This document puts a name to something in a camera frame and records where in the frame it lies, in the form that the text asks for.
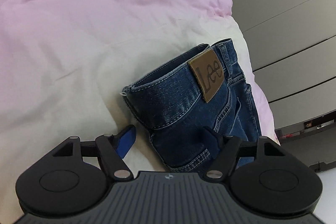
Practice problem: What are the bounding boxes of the beige built-in wardrobe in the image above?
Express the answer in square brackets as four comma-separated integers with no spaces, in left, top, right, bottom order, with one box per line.
[232,0,335,128]

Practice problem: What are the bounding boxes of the pink floral bed quilt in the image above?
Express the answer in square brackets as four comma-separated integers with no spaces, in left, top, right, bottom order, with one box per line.
[1,0,276,223]

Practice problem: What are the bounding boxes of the blue denim jeans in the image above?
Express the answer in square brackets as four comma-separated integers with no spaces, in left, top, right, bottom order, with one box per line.
[122,39,261,172]

